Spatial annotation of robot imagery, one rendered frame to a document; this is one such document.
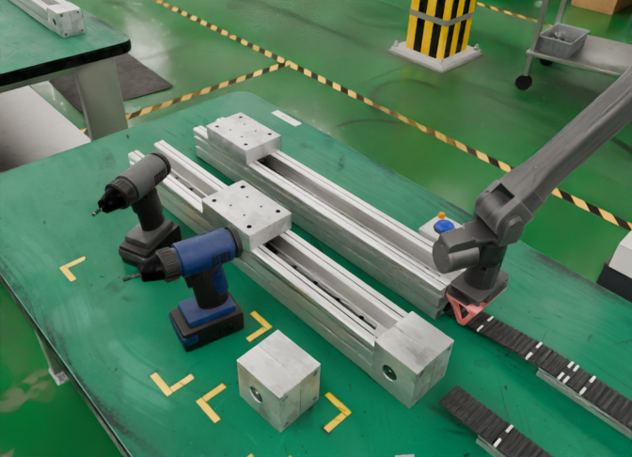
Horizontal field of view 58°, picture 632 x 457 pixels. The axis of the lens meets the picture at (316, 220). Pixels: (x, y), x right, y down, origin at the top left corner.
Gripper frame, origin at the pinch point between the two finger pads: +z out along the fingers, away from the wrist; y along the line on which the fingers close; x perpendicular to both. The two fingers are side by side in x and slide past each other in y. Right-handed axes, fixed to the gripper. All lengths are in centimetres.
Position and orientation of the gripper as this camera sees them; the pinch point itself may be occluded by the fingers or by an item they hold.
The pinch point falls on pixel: (470, 313)
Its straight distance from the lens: 115.6
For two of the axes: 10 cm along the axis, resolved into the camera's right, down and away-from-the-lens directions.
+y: -7.2, 4.1, -5.6
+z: -0.3, 7.8, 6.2
